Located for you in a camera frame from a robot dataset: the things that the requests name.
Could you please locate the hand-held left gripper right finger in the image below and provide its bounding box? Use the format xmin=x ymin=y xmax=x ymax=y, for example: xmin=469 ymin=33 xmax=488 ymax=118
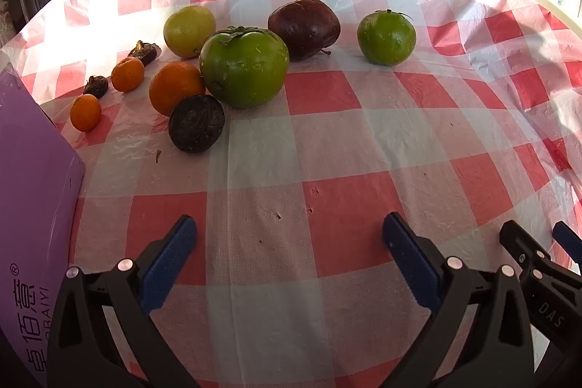
xmin=382 ymin=212 xmax=535 ymax=388

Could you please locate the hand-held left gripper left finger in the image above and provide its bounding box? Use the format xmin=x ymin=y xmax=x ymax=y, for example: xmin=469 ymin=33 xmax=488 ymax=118
xmin=47 ymin=214 xmax=201 ymax=388

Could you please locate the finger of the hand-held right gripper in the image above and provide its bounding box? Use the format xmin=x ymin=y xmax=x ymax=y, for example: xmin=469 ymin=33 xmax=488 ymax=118
xmin=499 ymin=220 xmax=582 ymax=352
xmin=552 ymin=221 xmax=582 ymax=266

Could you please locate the dark round water chestnut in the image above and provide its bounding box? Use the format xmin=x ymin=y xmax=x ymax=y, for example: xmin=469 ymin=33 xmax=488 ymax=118
xmin=168 ymin=94 xmax=226 ymax=153

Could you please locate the purple cardboard box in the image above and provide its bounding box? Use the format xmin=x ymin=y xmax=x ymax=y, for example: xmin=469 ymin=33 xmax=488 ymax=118
xmin=0 ymin=67 xmax=86 ymax=386

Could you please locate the red white checkered tablecloth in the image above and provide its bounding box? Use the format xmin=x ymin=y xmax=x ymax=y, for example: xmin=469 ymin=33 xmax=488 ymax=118
xmin=0 ymin=0 xmax=582 ymax=388

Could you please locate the small kumquat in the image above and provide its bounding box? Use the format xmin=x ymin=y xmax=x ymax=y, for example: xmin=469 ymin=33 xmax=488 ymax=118
xmin=70 ymin=94 xmax=102 ymax=132

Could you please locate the large orange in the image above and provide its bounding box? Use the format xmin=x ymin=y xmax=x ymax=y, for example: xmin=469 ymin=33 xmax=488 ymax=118
xmin=149 ymin=61 xmax=206 ymax=116

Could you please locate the small dark dried fruit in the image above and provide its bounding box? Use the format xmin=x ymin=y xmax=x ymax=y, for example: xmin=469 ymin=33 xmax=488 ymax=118
xmin=83 ymin=75 xmax=110 ymax=99
xmin=128 ymin=41 xmax=159 ymax=65

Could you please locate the medium tangerine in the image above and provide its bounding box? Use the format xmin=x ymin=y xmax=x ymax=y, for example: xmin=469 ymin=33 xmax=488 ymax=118
xmin=111 ymin=56 xmax=145 ymax=93

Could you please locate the large green tomato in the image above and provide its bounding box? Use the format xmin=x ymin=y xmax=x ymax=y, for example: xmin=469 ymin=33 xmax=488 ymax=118
xmin=199 ymin=25 xmax=290 ymax=109

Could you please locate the small green tomato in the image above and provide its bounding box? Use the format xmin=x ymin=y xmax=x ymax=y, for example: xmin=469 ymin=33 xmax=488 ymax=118
xmin=357 ymin=9 xmax=417 ymax=67

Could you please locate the yellow-green apple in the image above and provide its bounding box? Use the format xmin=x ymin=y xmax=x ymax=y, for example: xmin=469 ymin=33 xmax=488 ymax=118
xmin=163 ymin=5 xmax=217 ymax=59

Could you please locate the pale window ledge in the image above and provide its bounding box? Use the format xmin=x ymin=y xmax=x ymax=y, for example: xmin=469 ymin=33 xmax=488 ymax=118
xmin=519 ymin=0 xmax=582 ymax=32

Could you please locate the dark purple fruit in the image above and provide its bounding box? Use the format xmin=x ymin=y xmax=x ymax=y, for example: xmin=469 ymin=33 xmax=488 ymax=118
xmin=267 ymin=0 xmax=342 ymax=62

